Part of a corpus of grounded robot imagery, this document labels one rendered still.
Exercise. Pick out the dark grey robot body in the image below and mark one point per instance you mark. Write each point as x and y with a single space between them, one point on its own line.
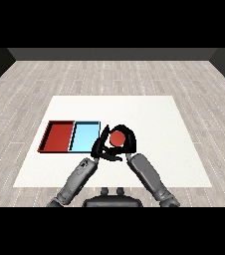
112 201

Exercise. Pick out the shallow light blue open box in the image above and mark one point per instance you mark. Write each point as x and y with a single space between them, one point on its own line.
84 136

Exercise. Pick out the shallow red open box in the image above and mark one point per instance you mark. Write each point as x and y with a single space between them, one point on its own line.
58 136

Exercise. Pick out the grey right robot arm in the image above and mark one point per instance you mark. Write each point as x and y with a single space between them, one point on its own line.
149 177

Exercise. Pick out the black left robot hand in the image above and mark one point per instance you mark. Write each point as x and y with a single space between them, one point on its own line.
98 148

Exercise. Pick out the small red can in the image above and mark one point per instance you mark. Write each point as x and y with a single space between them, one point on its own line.
117 138

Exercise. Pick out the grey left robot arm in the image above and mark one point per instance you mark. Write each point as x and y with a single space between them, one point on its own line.
75 181

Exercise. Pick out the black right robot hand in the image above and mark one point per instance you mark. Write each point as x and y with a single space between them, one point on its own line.
132 141

